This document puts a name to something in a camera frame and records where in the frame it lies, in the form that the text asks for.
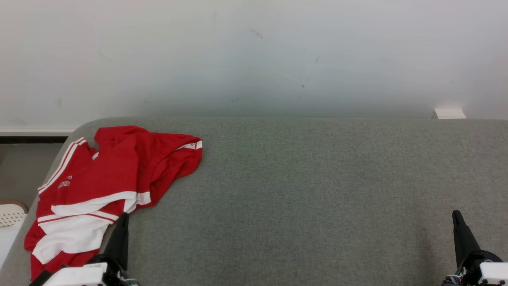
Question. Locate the white wall box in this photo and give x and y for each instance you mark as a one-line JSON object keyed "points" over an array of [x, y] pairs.
{"points": [[449, 114]]}

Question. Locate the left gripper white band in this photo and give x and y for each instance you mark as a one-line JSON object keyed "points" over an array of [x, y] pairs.
{"points": [[79, 276]]}

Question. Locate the white perforated laundry basket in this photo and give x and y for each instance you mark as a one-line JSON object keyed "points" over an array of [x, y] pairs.
{"points": [[10, 216]]}

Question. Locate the white and black baseboard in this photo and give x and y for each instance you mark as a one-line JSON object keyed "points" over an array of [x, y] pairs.
{"points": [[35, 135]]}

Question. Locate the red basketball jersey white sleeves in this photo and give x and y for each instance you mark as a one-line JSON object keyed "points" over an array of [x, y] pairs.
{"points": [[67, 238]]}

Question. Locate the grey-green fabric sofa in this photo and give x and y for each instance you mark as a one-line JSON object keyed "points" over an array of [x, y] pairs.
{"points": [[301, 198]]}

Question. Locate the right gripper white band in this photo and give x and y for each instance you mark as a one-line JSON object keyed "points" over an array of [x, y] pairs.
{"points": [[490, 274]]}

